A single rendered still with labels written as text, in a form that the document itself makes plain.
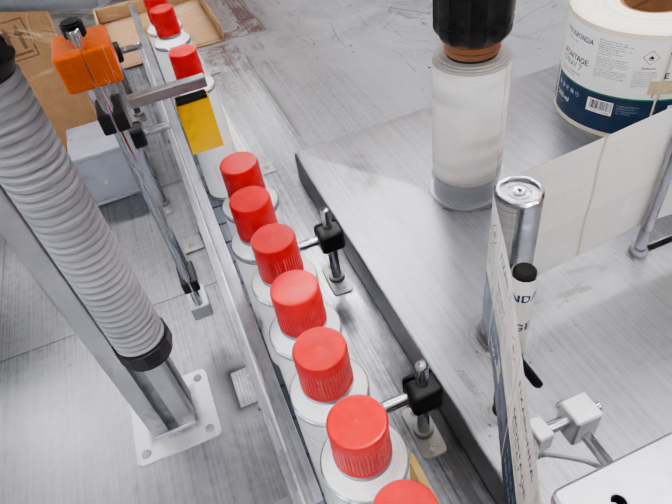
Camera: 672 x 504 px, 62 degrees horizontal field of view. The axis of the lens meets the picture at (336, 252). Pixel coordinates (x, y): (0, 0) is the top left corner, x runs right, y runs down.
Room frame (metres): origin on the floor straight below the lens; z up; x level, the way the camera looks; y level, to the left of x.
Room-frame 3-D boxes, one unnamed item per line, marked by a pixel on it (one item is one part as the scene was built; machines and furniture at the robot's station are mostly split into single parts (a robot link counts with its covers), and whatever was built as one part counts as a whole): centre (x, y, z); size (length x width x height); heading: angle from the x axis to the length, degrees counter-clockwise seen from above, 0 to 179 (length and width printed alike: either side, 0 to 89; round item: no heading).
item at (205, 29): (1.37, 0.33, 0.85); 0.30 x 0.26 x 0.04; 15
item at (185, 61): (0.64, 0.13, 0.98); 0.05 x 0.05 x 0.20
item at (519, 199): (0.32, -0.15, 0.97); 0.05 x 0.05 x 0.19
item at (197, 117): (0.46, 0.10, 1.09); 0.03 x 0.01 x 0.06; 105
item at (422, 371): (0.26, -0.04, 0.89); 0.06 x 0.03 x 0.12; 105
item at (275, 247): (0.30, 0.04, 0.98); 0.05 x 0.05 x 0.20
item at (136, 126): (0.71, 0.23, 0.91); 0.07 x 0.03 x 0.16; 105
